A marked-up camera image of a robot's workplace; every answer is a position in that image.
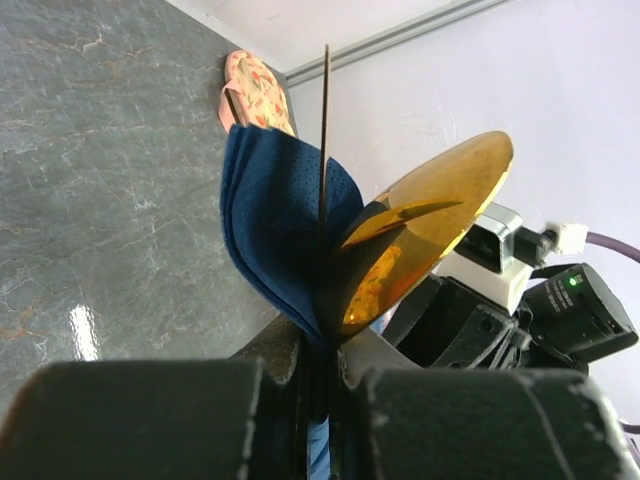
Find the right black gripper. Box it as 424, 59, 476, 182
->
383, 275, 530, 369

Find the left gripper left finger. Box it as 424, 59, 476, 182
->
1, 318, 305, 479

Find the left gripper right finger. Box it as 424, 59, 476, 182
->
331, 330, 639, 479

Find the gold spoon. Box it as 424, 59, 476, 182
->
314, 131, 514, 344

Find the gold knife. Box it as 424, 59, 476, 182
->
316, 43, 331, 281

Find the dark blue paper napkin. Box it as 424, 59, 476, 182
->
219, 125, 364, 350

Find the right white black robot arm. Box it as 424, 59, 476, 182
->
383, 263, 638, 373

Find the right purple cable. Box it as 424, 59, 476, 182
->
584, 230, 640, 263

